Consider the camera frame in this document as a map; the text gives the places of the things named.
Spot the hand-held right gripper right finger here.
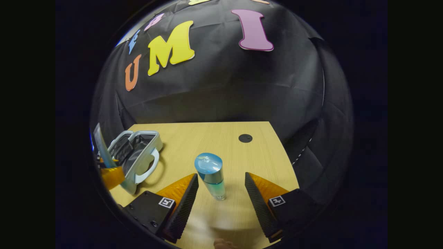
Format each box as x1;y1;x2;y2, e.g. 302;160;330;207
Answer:
245;172;319;245

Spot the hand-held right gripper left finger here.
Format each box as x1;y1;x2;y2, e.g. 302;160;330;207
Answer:
124;174;199;244

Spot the slim light blue skincare tube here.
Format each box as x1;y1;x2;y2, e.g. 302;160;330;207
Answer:
93;123;117;169

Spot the white quilted suitcase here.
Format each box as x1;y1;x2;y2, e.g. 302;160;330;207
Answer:
107;130;164;195

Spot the blue-capped teal skincare bottle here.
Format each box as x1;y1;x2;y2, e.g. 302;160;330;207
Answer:
194;153;226;201

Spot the black backdrop cloth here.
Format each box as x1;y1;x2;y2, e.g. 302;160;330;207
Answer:
90;0;353;208

